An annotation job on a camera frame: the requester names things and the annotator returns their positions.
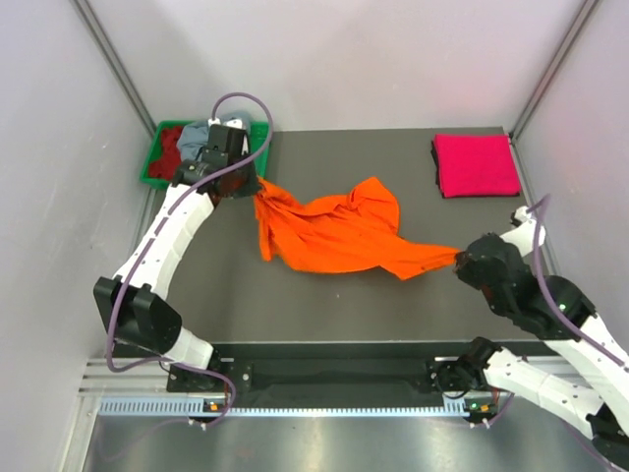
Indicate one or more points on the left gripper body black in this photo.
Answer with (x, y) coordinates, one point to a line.
(240, 187)

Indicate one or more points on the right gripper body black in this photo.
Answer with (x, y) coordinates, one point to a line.
(465, 272)

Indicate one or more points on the orange t shirt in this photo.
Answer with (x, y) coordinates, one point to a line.
(338, 234)

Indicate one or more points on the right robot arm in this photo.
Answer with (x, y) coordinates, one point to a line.
(556, 312)

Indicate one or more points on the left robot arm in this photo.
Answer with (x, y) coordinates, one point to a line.
(132, 303)

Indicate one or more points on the green plastic bin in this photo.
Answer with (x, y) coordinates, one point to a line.
(257, 136)

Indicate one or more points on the grey-blue t shirt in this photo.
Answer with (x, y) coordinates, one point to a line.
(195, 137)

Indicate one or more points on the dark red t shirt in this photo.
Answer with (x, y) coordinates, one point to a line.
(168, 156)

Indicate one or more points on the folded pink t shirt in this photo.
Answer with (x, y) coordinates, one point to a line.
(476, 164)

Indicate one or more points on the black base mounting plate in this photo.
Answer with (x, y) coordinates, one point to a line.
(330, 371)

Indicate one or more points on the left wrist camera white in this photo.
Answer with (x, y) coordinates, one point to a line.
(237, 122)

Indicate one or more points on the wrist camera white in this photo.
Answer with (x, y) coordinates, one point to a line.
(237, 122)
(521, 234)

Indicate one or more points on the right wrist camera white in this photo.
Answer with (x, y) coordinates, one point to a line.
(521, 234)

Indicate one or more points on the aluminium corner post right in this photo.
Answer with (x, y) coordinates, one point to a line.
(577, 25)

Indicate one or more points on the aluminium corner post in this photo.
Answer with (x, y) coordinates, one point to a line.
(111, 57)
(577, 25)

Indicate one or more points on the aluminium corner post left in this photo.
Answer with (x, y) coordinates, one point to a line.
(111, 57)

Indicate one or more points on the aluminium front rail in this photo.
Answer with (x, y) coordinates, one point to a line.
(147, 379)

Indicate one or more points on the slotted cable duct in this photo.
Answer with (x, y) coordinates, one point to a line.
(198, 407)

